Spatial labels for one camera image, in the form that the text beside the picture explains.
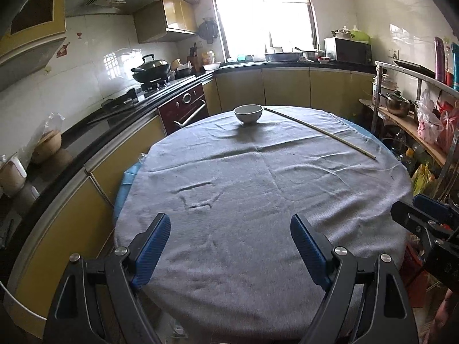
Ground metal storage rack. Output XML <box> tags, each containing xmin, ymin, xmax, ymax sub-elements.
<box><xmin>361</xmin><ymin>61</ymin><xmax>458</xmax><ymax>202</ymax></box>

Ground long bamboo stick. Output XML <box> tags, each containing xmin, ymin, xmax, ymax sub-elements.
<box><xmin>263</xmin><ymin>106</ymin><xmax>377</xmax><ymax>160</ymax></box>

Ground blue under cloth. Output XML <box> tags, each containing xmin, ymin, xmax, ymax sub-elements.
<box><xmin>113</xmin><ymin>162</ymin><xmax>142</xmax><ymax>223</ymax></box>

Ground stainless steel pot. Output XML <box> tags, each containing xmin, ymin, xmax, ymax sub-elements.
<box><xmin>381</xmin><ymin>91</ymin><xmax>414</xmax><ymax>118</ymax></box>

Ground kitchen window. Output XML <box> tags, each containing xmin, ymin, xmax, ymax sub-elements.
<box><xmin>214</xmin><ymin>0</ymin><xmax>318</xmax><ymax>59</ymax></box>

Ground person's right hand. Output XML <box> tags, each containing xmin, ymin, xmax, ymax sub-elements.
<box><xmin>430</xmin><ymin>290</ymin><xmax>458</xmax><ymax>344</ymax></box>

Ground yellow wall cabinets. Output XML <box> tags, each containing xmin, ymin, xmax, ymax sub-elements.
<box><xmin>1</xmin><ymin>0</ymin><xmax>199</xmax><ymax>89</ymax></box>

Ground dark red built-in oven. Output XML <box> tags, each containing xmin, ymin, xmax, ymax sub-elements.
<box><xmin>159</xmin><ymin>84</ymin><xmax>209</xmax><ymax>135</ymax></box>

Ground red plastic waste basket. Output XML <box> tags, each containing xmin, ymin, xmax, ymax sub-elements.
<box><xmin>400</xmin><ymin>234</ymin><xmax>440</xmax><ymax>308</ymax></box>

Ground grey tablecloth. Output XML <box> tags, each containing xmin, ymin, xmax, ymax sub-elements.
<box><xmin>114</xmin><ymin>106</ymin><xmax>412</xmax><ymax>343</ymax></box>

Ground black wok with lid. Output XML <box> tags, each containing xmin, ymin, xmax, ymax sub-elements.
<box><xmin>131</xmin><ymin>54</ymin><xmax>171</xmax><ymax>84</ymax></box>

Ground black microwave oven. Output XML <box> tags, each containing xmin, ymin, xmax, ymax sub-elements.
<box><xmin>324</xmin><ymin>37</ymin><xmax>372</xmax><ymax>65</ymax></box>

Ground gas stove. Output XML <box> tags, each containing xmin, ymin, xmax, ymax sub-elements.
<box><xmin>86</xmin><ymin>75</ymin><xmax>196</xmax><ymax>125</ymax></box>

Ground knife block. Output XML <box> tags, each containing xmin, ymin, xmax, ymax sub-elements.
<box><xmin>187</xmin><ymin>42</ymin><xmax>200</xmax><ymax>73</ymax></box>

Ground yellow base cabinets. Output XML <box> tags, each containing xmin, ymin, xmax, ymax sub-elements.
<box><xmin>1</xmin><ymin>63</ymin><xmax>376</xmax><ymax>338</ymax></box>

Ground pink white plastic bag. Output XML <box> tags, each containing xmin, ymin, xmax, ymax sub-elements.
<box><xmin>416</xmin><ymin>89</ymin><xmax>444</xmax><ymax>144</ymax></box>

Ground purple thermos bottle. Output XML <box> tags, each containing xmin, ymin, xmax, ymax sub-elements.
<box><xmin>434</xmin><ymin>36</ymin><xmax>445</xmax><ymax>83</ymax></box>

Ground white ceramic bowl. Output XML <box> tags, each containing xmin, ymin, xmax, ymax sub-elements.
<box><xmin>234</xmin><ymin>104</ymin><xmax>264</xmax><ymax>124</ymax></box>

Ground yellow plastic bag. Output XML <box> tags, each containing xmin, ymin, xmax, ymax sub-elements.
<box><xmin>412</xmin><ymin>163</ymin><xmax>436</xmax><ymax>196</ymax></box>

